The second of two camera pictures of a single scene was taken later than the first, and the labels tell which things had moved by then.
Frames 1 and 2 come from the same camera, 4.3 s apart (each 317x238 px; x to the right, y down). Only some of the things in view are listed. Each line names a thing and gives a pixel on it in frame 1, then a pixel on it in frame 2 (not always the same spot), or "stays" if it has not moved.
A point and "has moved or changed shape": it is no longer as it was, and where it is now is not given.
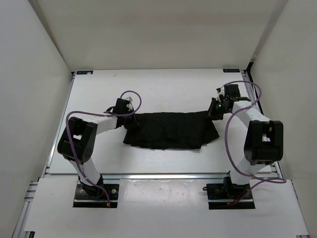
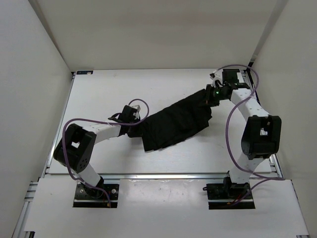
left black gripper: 132,124 to 138,133
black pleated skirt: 166,130 has moved or changed shape
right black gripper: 213,114 to 209,88
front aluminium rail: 166,176 stays
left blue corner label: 86,72 stays
